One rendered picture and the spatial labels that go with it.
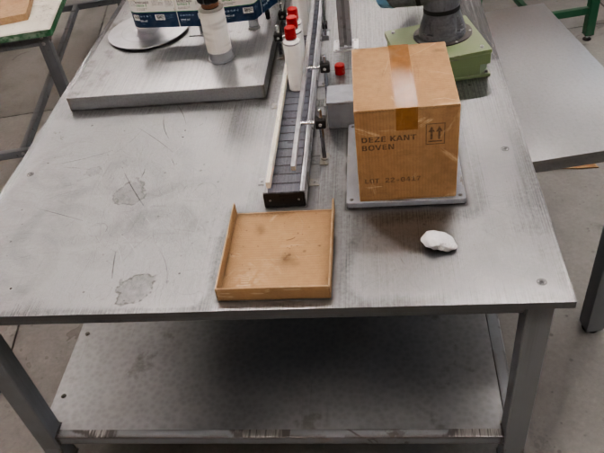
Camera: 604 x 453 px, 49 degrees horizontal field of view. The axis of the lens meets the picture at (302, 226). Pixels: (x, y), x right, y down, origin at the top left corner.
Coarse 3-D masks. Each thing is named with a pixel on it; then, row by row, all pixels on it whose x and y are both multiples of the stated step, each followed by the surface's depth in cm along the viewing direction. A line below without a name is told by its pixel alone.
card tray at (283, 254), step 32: (256, 224) 168; (288, 224) 167; (320, 224) 166; (224, 256) 157; (256, 256) 160; (288, 256) 158; (320, 256) 157; (224, 288) 148; (256, 288) 147; (288, 288) 146; (320, 288) 146
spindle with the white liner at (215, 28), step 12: (204, 0) 210; (216, 0) 211; (204, 12) 213; (216, 12) 213; (204, 24) 216; (216, 24) 216; (204, 36) 220; (216, 36) 218; (228, 36) 222; (216, 48) 221; (228, 48) 223; (216, 60) 225; (228, 60) 225
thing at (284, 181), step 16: (288, 80) 212; (288, 96) 204; (288, 112) 197; (304, 112) 196; (288, 128) 191; (304, 128) 190; (288, 144) 185; (304, 144) 184; (288, 160) 179; (272, 176) 175; (288, 176) 174; (272, 192) 170; (288, 192) 170
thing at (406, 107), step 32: (352, 64) 166; (384, 64) 164; (416, 64) 162; (448, 64) 160; (384, 96) 153; (416, 96) 151; (448, 96) 150; (384, 128) 152; (416, 128) 152; (448, 128) 152; (384, 160) 159; (416, 160) 158; (448, 160) 158; (384, 192) 165; (416, 192) 165; (448, 192) 164
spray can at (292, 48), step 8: (288, 32) 193; (288, 40) 195; (296, 40) 195; (288, 48) 196; (296, 48) 196; (288, 56) 198; (296, 56) 197; (288, 64) 200; (296, 64) 199; (288, 72) 202; (296, 72) 201; (296, 80) 202; (296, 88) 204
